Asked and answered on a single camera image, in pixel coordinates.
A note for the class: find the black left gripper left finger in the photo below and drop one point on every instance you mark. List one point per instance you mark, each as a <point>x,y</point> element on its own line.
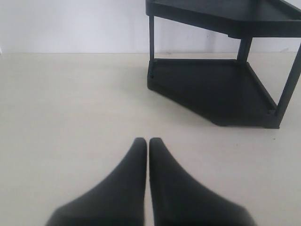
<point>117,201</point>

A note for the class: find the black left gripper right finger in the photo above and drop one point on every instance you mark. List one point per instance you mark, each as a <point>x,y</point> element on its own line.
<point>180,200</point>

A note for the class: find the black two-tier metal rack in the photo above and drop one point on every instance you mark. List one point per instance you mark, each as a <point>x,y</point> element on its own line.
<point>227,92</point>

